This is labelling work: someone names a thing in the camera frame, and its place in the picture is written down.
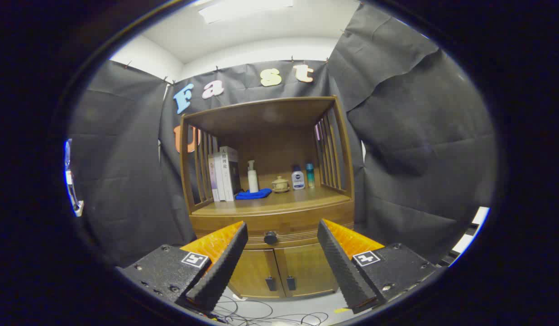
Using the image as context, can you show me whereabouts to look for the thin white book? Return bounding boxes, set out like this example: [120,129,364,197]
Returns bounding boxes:
[214,152,226,201]

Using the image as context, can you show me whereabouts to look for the wooden cabinet door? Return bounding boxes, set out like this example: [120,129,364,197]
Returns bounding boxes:
[228,248,285,299]
[275,244,339,298]

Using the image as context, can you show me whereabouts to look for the white pump bottle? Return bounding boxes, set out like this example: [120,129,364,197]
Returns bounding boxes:
[247,160,259,193]

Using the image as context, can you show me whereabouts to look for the wooden cabinet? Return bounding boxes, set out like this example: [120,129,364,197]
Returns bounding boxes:
[179,95,356,300]

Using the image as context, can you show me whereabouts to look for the pale purple book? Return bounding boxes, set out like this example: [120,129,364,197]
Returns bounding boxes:
[208,154,220,202]

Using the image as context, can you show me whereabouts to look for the white black frame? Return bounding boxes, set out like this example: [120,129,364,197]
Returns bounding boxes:
[442,206,490,268]

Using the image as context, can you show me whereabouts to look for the black floor cables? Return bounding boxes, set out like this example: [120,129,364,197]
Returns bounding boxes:
[211,294,330,326]

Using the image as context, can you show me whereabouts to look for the white lotion bottle blue cap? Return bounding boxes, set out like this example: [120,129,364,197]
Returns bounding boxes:
[291,165,306,191]

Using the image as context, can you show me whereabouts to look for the blue cloth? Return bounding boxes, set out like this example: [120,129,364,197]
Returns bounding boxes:
[235,188,272,200]

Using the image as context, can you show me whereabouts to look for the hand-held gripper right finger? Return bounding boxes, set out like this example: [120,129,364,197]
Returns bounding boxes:
[317,219,443,314]

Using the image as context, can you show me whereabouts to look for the wooden drawer with black knob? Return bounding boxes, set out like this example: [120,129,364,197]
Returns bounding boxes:
[190,209,355,249]

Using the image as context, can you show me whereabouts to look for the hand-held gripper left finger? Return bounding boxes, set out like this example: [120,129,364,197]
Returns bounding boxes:
[118,221,249,317]

